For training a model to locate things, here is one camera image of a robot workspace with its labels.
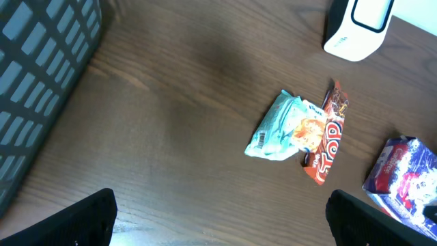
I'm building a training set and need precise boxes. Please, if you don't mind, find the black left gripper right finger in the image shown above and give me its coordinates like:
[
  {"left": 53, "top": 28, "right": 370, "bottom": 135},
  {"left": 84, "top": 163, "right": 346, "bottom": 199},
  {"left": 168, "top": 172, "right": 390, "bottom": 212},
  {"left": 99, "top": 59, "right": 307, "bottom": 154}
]
[{"left": 325, "top": 189, "right": 436, "bottom": 246}]

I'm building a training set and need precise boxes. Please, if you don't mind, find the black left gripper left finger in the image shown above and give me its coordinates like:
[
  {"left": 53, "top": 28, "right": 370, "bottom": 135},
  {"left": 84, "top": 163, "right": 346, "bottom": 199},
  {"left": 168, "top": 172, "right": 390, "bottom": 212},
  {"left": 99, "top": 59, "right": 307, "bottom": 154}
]
[{"left": 1, "top": 188, "right": 117, "bottom": 246}]

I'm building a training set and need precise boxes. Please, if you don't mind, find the purple snack pack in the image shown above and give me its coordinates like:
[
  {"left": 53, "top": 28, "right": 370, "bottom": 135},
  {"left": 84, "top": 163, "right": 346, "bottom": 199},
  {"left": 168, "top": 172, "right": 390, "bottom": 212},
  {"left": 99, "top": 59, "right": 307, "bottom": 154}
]
[{"left": 363, "top": 136, "right": 436, "bottom": 240}]

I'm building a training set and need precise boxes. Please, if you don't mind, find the orange Top chocolate bar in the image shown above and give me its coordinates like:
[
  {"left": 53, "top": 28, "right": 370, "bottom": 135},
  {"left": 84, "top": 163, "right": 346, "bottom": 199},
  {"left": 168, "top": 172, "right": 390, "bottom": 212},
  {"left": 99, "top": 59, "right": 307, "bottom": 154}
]
[{"left": 303, "top": 81, "right": 349, "bottom": 185}]

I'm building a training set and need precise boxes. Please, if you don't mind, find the teal snack packet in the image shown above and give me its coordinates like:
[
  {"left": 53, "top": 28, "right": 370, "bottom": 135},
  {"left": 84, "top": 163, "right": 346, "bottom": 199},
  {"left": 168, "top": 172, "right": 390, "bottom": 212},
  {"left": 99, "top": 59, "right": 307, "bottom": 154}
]
[{"left": 244, "top": 90, "right": 302, "bottom": 161}]

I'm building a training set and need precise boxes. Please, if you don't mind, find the grey plastic mesh basket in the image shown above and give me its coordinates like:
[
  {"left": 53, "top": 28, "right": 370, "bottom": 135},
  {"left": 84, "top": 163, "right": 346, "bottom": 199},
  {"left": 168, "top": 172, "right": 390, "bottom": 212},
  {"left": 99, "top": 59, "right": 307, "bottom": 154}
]
[{"left": 1, "top": 0, "right": 102, "bottom": 214}]

